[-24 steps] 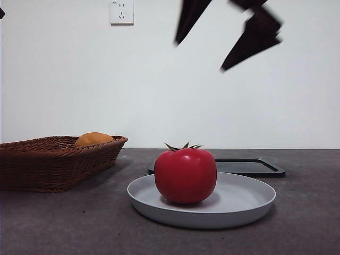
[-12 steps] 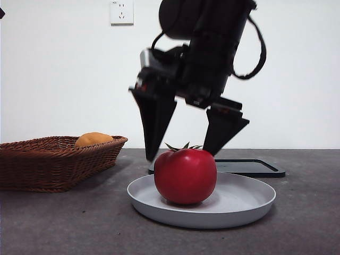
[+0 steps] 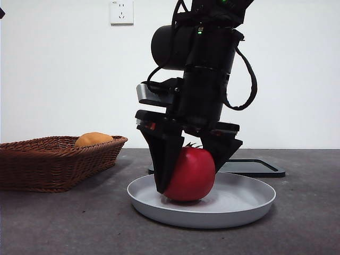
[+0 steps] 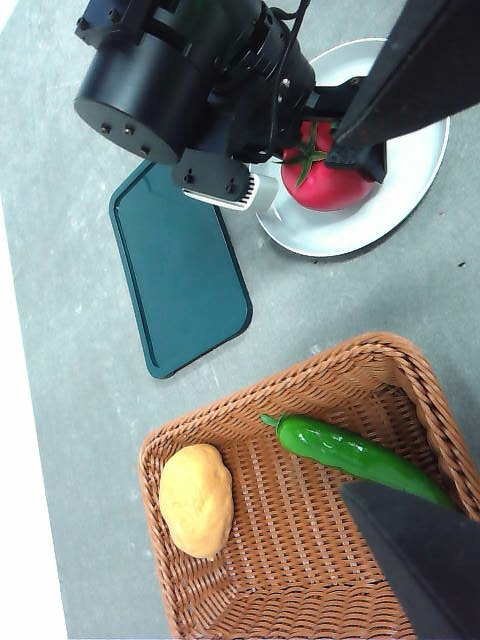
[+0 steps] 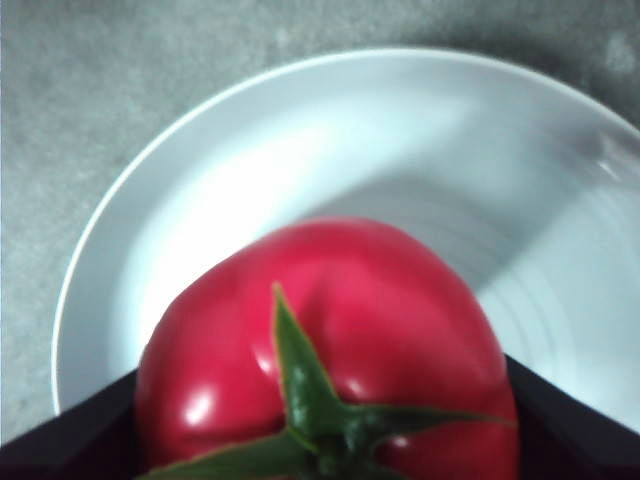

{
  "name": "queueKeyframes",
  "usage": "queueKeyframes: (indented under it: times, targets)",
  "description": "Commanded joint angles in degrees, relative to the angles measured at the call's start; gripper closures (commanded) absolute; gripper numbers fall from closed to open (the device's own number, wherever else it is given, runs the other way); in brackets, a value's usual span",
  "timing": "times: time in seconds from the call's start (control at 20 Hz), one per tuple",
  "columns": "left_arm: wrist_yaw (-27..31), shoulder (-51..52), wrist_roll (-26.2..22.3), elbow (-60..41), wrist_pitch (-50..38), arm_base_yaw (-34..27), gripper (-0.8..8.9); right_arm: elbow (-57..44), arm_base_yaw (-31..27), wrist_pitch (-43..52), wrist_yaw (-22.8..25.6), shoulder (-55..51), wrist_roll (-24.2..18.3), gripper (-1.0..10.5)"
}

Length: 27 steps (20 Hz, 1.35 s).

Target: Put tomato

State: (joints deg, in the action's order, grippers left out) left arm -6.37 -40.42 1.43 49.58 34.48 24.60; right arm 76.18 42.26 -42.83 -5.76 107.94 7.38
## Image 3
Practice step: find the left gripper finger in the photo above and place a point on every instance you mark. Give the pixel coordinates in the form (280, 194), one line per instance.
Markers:
(1, 13)

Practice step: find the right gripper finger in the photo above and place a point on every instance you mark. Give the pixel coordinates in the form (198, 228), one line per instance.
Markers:
(164, 159)
(223, 151)

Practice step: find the red tomato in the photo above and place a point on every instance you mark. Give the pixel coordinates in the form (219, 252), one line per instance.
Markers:
(194, 175)

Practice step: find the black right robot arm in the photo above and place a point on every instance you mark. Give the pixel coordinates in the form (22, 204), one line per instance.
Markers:
(212, 45)

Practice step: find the black rectangular tray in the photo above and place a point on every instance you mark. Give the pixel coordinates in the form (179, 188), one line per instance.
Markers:
(252, 167)

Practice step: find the grey round plate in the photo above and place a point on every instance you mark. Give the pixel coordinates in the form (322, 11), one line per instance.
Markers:
(239, 210)

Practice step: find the brown wicker basket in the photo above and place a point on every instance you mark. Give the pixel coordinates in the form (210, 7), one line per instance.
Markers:
(53, 170)

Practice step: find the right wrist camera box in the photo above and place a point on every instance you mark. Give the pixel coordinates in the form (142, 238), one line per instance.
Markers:
(151, 95)

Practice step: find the white wall socket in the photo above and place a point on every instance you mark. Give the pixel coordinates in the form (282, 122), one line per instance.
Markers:
(122, 13)

